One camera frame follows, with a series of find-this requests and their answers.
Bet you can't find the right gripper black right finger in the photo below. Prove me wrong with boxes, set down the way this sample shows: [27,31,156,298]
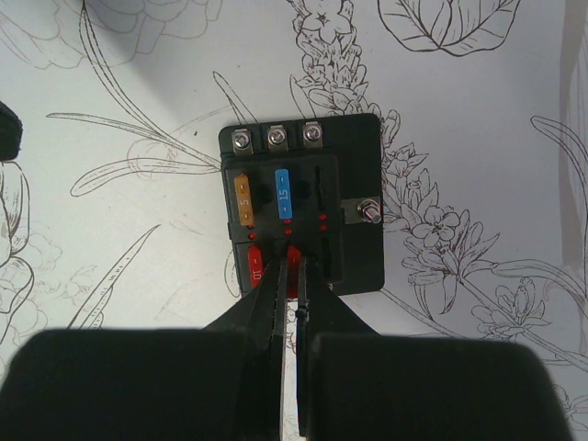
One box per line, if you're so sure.
[297,258,571,440]

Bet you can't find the red fuse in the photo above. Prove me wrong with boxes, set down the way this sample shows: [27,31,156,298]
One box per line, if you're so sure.
[287,244,301,277]
[247,245,265,288]

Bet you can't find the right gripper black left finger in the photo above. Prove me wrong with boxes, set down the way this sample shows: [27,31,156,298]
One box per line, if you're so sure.
[1,261,288,440]

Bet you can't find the blue fuse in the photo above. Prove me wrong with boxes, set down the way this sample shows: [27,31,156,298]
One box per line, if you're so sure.
[275,168,293,220]

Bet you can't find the orange fuse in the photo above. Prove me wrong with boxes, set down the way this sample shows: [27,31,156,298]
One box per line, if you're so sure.
[233,174,254,229]

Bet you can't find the black fuse box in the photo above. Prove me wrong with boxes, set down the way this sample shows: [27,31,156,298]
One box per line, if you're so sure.
[218,113,385,296]

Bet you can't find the floral patterned mat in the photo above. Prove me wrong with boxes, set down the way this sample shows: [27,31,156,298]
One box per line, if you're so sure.
[0,0,588,368]

